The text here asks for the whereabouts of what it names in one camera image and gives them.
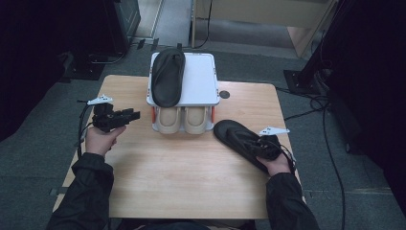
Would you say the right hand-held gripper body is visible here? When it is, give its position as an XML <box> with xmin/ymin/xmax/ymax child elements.
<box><xmin>255</xmin><ymin>126</ymin><xmax>291</xmax><ymax>161</ymax></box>

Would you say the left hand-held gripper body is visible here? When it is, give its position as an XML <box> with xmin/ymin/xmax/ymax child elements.
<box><xmin>86</xmin><ymin>94</ymin><xmax>127</xmax><ymax>133</ymax></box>

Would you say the black flip-flop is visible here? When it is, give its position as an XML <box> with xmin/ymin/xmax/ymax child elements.
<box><xmin>213</xmin><ymin>119</ymin><xmax>282</xmax><ymax>174</ymax></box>
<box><xmin>150</xmin><ymin>47</ymin><xmax>187</xmax><ymax>108</ymax></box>

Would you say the cream clog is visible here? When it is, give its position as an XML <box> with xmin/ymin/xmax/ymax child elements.
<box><xmin>183</xmin><ymin>106</ymin><xmax>211</xmax><ymax>135</ymax></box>
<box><xmin>154</xmin><ymin>106</ymin><xmax>182</xmax><ymax>135</ymax></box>

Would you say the white two-tier shoe rack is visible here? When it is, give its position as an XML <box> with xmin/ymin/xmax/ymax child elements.
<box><xmin>146</xmin><ymin>52</ymin><xmax>221</xmax><ymax>135</ymax></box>

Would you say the person's right hand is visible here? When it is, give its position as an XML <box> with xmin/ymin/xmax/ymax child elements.
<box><xmin>257</xmin><ymin>152</ymin><xmax>292</xmax><ymax>177</ymax></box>

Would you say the person's left hand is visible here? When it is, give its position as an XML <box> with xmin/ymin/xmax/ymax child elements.
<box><xmin>85</xmin><ymin>125</ymin><xmax>127</xmax><ymax>157</ymax></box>

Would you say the black stand base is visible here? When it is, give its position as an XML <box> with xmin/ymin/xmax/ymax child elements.
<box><xmin>62</xmin><ymin>52</ymin><xmax>125</xmax><ymax>81</ymax></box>

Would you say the black metal stand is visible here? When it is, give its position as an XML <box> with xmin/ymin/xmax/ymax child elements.
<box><xmin>282</xmin><ymin>0</ymin><xmax>350</xmax><ymax>96</ymax></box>

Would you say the dark cabinet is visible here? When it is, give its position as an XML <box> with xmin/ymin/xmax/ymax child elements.
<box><xmin>103</xmin><ymin>0</ymin><xmax>142</xmax><ymax>56</ymax></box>

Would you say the person's dark clothing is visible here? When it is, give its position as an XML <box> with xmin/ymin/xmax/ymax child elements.
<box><xmin>118</xmin><ymin>219</ymin><xmax>257</xmax><ymax>230</ymax></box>

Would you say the light wooden furniture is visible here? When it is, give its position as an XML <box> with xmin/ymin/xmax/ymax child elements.
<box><xmin>191</xmin><ymin>0</ymin><xmax>339</xmax><ymax>59</ymax></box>

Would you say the right hand-held gripper cable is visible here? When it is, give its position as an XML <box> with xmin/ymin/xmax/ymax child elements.
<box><xmin>280</xmin><ymin>144</ymin><xmax>297</xmax><ymax>175</ymax></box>

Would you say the hand-held gripper cable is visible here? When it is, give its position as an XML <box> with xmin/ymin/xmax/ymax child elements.
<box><xmin>77</xmin><ymin>100</ymin><xmax>94</xmax><ymax>158</ymax></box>
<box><xmin>280</xmin><ymin>144</ymin><xmax>297</xmax><ymax>175</ymax></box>

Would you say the left hand-held gripper cable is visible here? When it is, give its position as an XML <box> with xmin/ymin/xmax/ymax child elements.
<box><xmin>77</xmin><ymin>100</ymin><xmax>94</xmax><ymax>158</ymax></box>

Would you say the black floor cable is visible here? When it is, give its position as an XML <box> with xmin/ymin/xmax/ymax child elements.
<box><xmin>276</xmin><ymin>85</ymin><xmax>348</xmax><ymax>230</ymax></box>

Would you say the hanging black cable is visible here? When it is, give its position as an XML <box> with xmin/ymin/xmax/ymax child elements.
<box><xmin>192</xmin><ymin>0</ymin><xmax>214</xmax><ymax>51</ymax></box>

